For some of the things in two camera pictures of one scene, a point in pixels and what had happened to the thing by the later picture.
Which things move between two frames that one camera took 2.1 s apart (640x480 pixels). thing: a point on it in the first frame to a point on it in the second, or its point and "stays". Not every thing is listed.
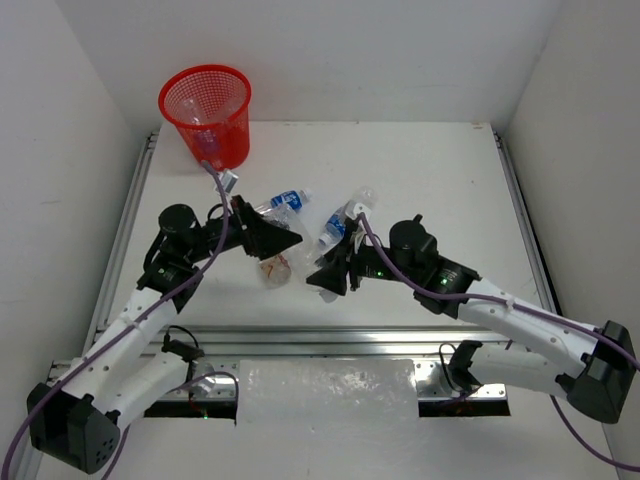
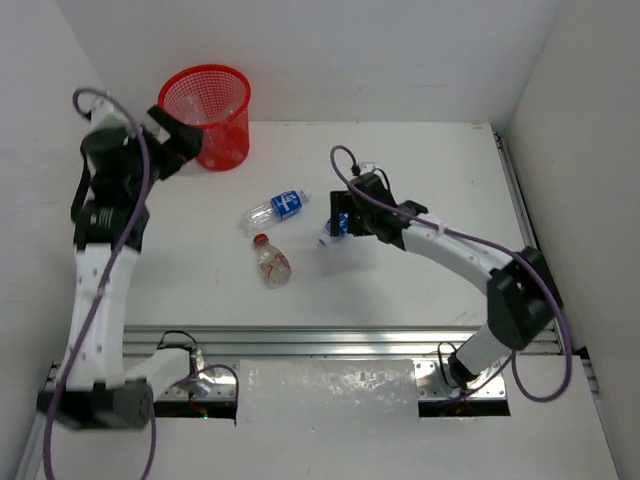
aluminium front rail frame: x=442 y=366 stays
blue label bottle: x=365 y=196 stays
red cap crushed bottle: x=275 y=271 stays
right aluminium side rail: x=525 y=229 stays
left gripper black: x=245 y=228 to x=167 y=132
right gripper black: x=333 y=275 to x=342 y=201
